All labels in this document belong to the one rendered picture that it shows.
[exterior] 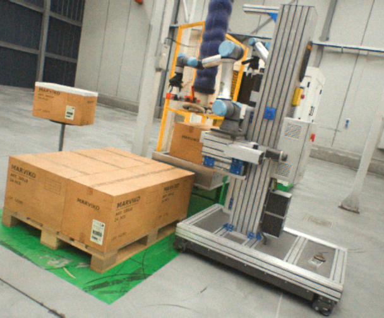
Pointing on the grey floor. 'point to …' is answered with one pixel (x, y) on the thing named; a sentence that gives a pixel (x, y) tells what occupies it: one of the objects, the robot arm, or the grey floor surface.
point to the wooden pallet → (51, 238)
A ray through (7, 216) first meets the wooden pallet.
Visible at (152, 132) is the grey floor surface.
